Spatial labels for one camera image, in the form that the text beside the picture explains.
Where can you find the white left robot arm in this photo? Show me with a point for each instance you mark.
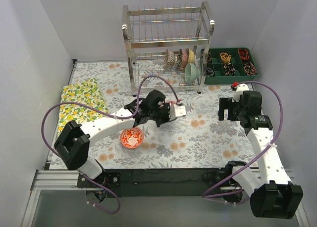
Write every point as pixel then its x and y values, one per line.
pixel 73 143

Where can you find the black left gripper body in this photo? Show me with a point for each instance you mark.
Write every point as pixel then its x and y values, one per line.
pixel 163 113

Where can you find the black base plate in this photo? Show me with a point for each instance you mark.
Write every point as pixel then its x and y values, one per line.
pixel 161 182

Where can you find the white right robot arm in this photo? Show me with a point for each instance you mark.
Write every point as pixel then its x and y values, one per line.
pixel 272 194

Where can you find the yellow and teal patterned bowl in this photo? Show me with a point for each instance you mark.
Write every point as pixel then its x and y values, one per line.
pixel 191 55

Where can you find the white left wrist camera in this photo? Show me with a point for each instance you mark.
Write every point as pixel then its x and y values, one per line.
pixel 177 111

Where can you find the aluminium front rail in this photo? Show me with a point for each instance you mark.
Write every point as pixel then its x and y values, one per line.
pixel 61 180

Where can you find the black leaf patterned bowl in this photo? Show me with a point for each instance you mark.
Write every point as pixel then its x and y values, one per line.
pixel 181 58

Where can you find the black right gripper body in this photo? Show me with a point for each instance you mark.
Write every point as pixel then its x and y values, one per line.
pixel 225 109

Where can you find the orange geometric patterned bowl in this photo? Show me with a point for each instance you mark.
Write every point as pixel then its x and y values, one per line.
pixel 169 103

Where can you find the lemon print cloth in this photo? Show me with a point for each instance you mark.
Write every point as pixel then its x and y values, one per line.
pixel 87 93

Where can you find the green compartment organizer tray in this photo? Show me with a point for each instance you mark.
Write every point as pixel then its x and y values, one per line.
pixel 228 65

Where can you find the mint green bowl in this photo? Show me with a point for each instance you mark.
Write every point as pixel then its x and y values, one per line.
pixel 191 73

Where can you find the small purple patterned bowl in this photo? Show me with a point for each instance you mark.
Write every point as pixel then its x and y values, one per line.
pixel 169 59

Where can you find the floral patterned table mat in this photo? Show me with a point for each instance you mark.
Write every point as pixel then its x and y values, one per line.
pixel 198 140

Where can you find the orange floral patterned bowl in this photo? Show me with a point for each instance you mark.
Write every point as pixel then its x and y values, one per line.
pixel 132 138

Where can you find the stainless steel dish rack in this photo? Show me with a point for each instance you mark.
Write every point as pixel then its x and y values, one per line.
pixel 149 31

